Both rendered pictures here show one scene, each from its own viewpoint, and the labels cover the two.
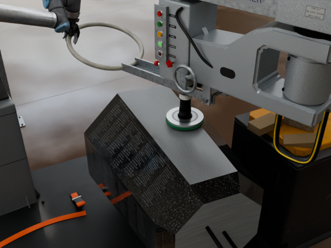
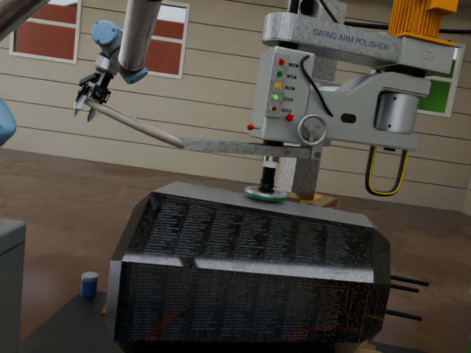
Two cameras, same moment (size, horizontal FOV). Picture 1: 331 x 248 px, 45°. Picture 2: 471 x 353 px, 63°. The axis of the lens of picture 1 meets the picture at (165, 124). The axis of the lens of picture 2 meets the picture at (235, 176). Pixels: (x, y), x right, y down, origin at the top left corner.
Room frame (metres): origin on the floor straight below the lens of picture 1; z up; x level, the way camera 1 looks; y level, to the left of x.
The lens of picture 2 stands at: (1.08, 1.60, 1.24)
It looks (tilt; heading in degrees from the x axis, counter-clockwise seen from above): 8 degrees down; 302
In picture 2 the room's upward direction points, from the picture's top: 8 degrees clockwise
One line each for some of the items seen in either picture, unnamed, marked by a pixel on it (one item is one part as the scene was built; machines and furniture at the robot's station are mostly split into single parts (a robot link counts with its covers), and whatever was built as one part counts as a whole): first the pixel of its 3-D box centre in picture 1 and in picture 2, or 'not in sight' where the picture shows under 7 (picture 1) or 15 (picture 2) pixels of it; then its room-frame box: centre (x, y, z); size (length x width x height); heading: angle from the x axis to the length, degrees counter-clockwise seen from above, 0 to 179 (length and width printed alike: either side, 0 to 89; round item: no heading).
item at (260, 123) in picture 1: (265, 123); (289, 198); (2.03, -0.60, 0.81); 0.20 x 0.10 x 0.05; 125
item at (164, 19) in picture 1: (161, 33); (276, 85); (1.91, 0.02, 1.41); 0.08 x 0.03 x 0.28; 47
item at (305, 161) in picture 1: (297, 132); (386, 167); (1.50, -0.59, 1.10); 0.23 x 0.03 x 0.32; 47
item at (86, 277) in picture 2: not in sight; (89, 284); (3.01, 0.05, 0.08); 0.10 x 0.10 x 0.13
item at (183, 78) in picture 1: (189, 77); (308, 129); (1.78, -0.12, 1.24); 0.15 x 0.10 x 0.15; 47
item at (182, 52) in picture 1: (199, 44); (295, 102); (1.89, -0.17, 1.36); 0.36 x 0.22 x 0.45; 47
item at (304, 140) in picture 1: (301, 139); (322, 201); (1.87, -0.78, 0.80); 0.20 x 0.10 x 0.05; 80
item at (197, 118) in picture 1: (184, 116); (265, 191); (1.95, -0.11, 0.91); 0.21 x 0.21 x 0.01
